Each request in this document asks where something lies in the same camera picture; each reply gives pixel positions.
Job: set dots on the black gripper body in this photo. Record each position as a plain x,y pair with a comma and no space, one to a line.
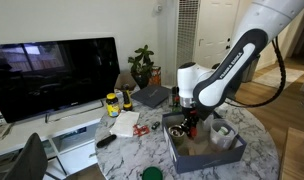
189,116

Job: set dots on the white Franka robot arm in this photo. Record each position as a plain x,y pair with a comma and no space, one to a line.
225,76

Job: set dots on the transparent plastic container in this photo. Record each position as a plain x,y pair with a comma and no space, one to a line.
218,143

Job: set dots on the dark green narrow bottle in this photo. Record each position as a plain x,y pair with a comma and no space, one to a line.
175,98

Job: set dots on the small white pill bottle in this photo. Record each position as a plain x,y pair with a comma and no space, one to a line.
223,131

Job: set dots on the dark blue cardboard box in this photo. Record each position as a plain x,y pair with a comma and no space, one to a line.
208,161

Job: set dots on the small black key fob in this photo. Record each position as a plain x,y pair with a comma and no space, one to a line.
155,125

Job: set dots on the red white small packet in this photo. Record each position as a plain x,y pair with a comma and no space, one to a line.
141,130

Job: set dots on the orange printed carton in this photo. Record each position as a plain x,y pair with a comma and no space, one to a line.
155,76

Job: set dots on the green round lid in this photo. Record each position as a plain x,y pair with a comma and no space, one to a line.
152,174

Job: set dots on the dark plant pot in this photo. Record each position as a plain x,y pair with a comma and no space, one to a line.
141,81

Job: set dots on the white paper sheets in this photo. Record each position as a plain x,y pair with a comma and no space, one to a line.
124,123

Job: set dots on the green leafy houseplant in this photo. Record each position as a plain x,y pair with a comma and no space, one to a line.
142,61

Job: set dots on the grey trash bin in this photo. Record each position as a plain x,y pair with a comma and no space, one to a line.
250,70

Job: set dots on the yellow vitamin bottle black lid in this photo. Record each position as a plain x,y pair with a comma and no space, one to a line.
112,106

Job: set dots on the black remote control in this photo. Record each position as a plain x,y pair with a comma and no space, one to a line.
106,141

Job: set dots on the white panel door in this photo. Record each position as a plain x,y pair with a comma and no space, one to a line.
215,30

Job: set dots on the beige floor rug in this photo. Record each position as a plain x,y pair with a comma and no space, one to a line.
278,77

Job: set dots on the black flat screen television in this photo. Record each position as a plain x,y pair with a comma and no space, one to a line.
52,76

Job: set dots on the white television stand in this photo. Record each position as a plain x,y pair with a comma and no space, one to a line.
32,128

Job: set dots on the black office chair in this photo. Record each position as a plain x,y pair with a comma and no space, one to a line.
28,160

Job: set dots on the folded newspaper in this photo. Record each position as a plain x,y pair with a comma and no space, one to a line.
0,131

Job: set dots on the white wall heater grille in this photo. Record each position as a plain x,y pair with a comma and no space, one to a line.
187,33

